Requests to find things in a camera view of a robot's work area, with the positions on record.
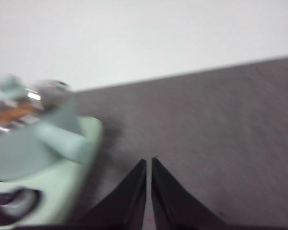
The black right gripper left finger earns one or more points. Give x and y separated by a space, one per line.
127 203

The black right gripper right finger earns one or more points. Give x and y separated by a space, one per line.
170 206

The brown potato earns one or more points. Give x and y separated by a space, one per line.
16 112

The glass lid with green knob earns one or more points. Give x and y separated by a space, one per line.
10 89

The mint green breakfast machine base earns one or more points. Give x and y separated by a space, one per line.
62 187

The silver control knob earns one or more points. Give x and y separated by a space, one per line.
14 203

